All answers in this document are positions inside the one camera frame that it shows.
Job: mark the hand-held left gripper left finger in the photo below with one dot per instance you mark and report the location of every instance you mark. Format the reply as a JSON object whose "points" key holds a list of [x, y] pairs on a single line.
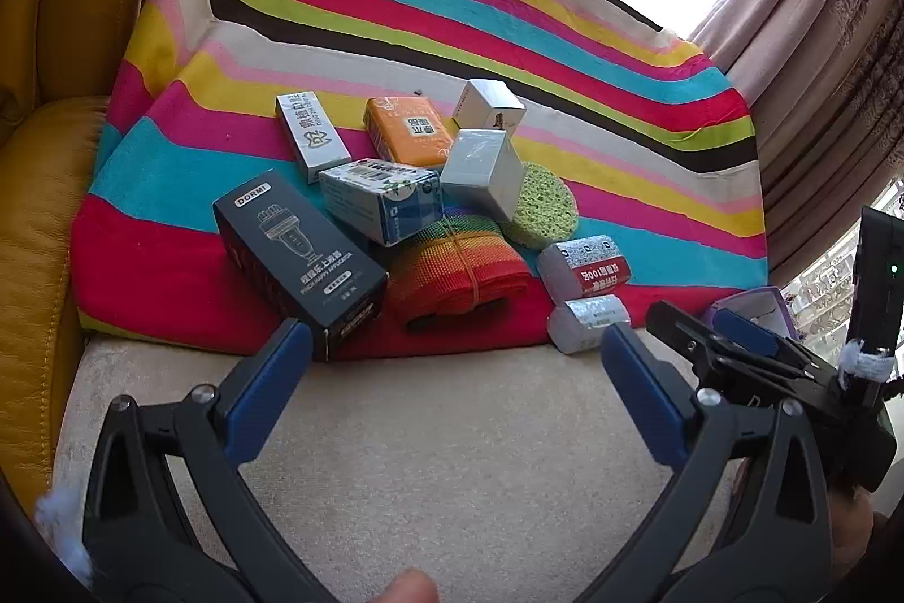
{"points": [[272, 384]]}

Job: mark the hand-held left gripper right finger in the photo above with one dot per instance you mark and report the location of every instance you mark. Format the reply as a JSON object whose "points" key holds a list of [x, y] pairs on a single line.
{"points": [[643, 391]]}

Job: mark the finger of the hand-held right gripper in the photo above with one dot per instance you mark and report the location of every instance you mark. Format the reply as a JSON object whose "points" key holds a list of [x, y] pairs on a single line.
{"points": [[741, 327], [681, 327]]}

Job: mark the purple storage box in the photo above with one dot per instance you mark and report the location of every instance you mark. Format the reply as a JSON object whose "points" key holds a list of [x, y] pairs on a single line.
{"points": [[766, 303]]}

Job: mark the round green sponge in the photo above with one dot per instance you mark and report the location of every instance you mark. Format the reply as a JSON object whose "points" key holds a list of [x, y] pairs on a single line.
{"points": [[547, 207]]}

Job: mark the blue and white box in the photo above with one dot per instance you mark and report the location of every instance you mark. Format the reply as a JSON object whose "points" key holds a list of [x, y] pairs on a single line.
{"points": [[374, 193]]}

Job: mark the orange box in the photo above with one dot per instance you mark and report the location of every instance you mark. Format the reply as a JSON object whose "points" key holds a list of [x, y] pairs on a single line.
{"points": [[406, 133]]}

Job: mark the person's right hand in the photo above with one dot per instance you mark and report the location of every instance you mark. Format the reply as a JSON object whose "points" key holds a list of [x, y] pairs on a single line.
{"points": [[851, 539]]}

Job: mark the person's left hand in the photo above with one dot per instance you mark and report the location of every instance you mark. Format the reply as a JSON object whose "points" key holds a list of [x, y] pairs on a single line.
{"points": [[402, 587]]}

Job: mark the white window railing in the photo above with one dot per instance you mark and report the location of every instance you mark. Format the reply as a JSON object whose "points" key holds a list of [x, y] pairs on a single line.
{"points": [[826, 271]]}

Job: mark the silver tissue pack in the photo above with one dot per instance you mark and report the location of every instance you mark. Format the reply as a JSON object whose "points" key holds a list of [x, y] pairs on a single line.
{"points": [[586, 324]]}

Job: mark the red label tissue pack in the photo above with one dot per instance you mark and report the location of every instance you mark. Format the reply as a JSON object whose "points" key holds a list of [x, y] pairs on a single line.
{"points": [[586, 267]]}

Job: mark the black product box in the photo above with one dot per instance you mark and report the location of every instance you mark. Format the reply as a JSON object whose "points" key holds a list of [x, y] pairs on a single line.
{"points": [[296, 264]]}

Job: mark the beige seat cushion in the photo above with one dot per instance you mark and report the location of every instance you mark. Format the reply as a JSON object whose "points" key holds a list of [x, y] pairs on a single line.
{"points": [[438, 469]]}

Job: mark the rainbow woven cloth roll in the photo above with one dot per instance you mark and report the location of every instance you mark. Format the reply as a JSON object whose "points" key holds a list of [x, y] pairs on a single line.
{"points": [[452, 271]]}

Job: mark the white and grey long box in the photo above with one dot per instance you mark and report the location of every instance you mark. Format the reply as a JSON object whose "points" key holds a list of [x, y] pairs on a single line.
{"points": [[311, 137]]}

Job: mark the silver box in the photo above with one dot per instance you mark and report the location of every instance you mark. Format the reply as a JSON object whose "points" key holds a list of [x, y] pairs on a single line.
{"points": [[480, 172]]}

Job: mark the yellow leather sofa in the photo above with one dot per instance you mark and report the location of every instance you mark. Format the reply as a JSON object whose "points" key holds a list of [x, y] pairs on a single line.
{"points": [[42, 221]]}

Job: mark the patterned taupe curtain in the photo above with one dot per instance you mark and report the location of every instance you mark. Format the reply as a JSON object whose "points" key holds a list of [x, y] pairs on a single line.
{"points": [[812, 9]]}

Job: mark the small white box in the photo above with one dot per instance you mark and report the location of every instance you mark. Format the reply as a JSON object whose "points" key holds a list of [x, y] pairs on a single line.
{"points": [[494, 105]]}

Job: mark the rainbow striped blanket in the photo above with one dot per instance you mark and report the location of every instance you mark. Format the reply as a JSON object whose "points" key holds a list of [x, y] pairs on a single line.
{"points": [[424, 9]]}

